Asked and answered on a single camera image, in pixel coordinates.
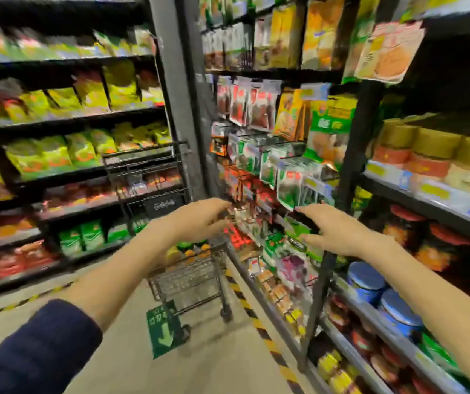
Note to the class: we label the person's left hand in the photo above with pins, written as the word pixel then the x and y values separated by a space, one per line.
pixel 191 221

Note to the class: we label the person's right hand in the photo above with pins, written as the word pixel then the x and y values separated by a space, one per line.
pixel 339 231

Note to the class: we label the person's left fingers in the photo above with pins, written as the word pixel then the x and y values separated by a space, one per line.
pixel 221 211

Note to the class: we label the person's right thumb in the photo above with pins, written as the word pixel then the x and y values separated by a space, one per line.
pixel 311 238

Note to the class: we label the person's left forearm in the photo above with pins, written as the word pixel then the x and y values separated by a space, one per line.
pixel 115 274

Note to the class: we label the person's right forearm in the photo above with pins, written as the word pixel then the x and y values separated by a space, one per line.
pixel 432 299

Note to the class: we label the group of small red packets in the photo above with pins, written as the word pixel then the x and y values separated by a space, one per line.
pixel 243 188

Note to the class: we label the group of mixed small packets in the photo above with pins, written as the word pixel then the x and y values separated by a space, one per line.
pixel 284 270

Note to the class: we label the groceries in cart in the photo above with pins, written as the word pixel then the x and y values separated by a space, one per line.
pixel 189 250

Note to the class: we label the blue-lidded tub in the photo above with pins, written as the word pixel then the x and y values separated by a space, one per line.
pixel 365 281
pixel 399 311

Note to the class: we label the row of white-green hanging packets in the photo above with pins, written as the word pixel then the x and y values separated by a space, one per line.
pixel 284 172

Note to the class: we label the black shelving unit with hooks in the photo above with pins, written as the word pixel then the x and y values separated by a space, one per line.
pixel 350 159

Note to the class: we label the yellow black floor hazard tape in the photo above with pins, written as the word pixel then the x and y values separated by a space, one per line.
pixel 21 302
pixel 265 336

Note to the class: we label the green yellow hanging packets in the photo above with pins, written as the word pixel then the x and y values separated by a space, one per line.
pixel 329 131

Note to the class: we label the row of red-white hanging packets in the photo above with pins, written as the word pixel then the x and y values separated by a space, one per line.
pixel 247 102

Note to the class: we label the yellow orange hanging packet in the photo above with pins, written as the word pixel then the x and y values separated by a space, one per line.
pixel 289 114

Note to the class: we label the grey pillar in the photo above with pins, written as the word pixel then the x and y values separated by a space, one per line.
pixel 177 98

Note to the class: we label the row of dark red jars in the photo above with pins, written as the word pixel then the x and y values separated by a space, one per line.
pixel 366 348

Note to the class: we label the row of red-lidded jars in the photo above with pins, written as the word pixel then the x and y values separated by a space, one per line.
pixel 436 250

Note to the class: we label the shelf price label strip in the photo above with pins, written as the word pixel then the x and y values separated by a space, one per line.
pixel 432 190

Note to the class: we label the green arrow floor sticker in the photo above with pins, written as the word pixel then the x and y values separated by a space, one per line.
pixel 165 330

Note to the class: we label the group of yellow bottom packets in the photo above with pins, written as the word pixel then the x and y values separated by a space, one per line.
pixel 335 373

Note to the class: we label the row of green snack bags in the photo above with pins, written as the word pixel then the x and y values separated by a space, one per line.
pixel 83 237

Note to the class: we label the row of red flat packets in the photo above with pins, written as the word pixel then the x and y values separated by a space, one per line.
pixel 79 194

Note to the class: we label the green packets beside jars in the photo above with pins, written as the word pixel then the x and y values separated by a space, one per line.
pixel 438 352

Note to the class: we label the row of yellow-green snack bags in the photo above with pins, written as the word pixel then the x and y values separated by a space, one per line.
pixel 54 153

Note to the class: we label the row of yellow snack bags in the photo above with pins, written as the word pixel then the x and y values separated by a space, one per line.
pixel 87 92

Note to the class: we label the black shelving unit with snacks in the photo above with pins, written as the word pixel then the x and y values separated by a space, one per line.
pixel 54 123

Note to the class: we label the row of hanging yellow packets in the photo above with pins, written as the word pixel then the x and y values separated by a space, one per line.
pixel 284 32

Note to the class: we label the pink orange hanging packet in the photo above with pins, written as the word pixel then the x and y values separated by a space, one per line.
pixel 391 53

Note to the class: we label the row of red-orange snack bags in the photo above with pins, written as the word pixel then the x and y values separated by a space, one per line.
pixel 13 258

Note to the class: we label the row of mixed colourful packets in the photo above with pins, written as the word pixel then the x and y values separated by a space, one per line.
pixel 54 47

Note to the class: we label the dark blue sleeve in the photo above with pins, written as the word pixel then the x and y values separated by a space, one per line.
pixel 33 352

